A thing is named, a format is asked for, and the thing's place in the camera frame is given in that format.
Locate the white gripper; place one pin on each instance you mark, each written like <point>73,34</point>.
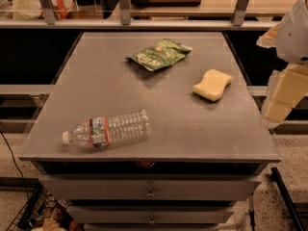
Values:
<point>294,38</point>

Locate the clear plastic water bottle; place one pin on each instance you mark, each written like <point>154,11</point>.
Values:
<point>108,130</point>

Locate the yellow sponge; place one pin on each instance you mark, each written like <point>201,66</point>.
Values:
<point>212,85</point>

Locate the green snack bag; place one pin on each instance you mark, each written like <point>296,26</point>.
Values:
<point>163,53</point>

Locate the black metal stand leg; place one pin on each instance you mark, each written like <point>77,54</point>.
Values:
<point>291,206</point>

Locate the grey drawer cabinet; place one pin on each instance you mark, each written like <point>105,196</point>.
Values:
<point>200,158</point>

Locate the white plastic bag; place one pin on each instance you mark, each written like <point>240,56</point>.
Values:
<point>31,9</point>

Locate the metal shelf rail frame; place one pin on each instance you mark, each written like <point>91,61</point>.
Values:
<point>209,15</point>

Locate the black wire basket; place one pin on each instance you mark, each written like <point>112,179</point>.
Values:
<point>44,212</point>

